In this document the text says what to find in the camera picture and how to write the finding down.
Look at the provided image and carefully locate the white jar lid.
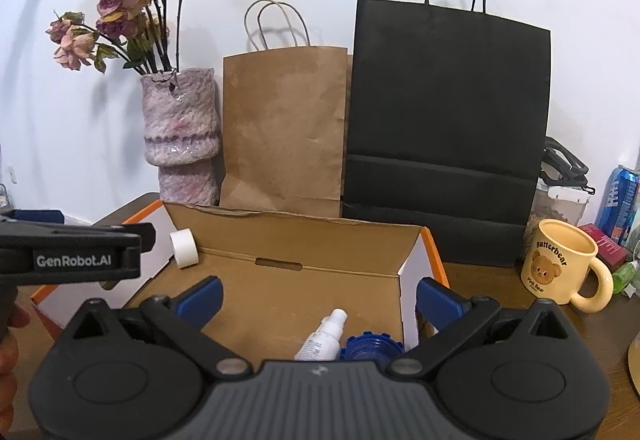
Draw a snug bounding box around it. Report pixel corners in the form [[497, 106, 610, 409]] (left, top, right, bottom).
[[169, 228, 201, 270]]

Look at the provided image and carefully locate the yellow bear mug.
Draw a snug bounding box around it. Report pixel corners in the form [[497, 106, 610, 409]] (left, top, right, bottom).
[[520, 218, 615, 313]]

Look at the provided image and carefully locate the white spray bottle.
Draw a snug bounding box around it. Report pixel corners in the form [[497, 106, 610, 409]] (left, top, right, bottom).
[[294, 308, 349, 362]]

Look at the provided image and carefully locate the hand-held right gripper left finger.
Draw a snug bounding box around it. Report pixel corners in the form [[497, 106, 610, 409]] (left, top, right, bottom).
[[72, 276, 253, 379]]

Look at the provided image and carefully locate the blue notched jar lid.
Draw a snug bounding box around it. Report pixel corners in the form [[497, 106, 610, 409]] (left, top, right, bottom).
[[341, 331, 405, 364]]

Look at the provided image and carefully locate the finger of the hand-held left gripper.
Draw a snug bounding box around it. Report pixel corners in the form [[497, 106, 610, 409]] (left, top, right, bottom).
[[0, 208, 66, 226]]

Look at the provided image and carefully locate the tan round plate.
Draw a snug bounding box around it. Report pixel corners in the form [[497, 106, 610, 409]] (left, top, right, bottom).
[[623, 332, 640, 399]]

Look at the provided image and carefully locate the pink marbled ceramic vase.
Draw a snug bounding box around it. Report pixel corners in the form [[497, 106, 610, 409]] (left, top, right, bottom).
[[140, 68, 223, 207]]

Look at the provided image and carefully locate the person's left hand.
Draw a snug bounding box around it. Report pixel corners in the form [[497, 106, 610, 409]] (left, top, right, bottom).
[[0, 305, 32, 421]]

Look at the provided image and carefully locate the dark red box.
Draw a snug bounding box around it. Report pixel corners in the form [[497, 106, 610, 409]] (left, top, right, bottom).
[[577, 222, 632, 267]]

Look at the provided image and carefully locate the black paper bag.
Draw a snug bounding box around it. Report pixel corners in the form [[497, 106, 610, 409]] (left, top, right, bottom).
[[341, 0, 553, 269]]

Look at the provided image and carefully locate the small green bottle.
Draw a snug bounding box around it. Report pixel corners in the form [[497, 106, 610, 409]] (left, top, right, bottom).
[[611, 259, 640, 298]]

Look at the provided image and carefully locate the blue drink can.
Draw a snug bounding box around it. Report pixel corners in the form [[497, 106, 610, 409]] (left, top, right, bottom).
[[595, 165, 640, 247]]

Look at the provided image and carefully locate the cardboard box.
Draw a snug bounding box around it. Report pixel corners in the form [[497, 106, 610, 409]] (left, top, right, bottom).
[[30, 200, 450, 372]]

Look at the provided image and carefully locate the clear plastic container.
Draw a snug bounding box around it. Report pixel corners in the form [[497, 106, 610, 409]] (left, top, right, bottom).
[[524, 184, 592, 267]]

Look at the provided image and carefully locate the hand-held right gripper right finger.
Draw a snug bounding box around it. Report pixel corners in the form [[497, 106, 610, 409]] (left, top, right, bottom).
[[387, 277, 571, 378]]

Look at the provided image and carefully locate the brown paper bag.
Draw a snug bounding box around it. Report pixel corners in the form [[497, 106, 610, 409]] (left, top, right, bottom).
[[220, 0, 354, 220]]

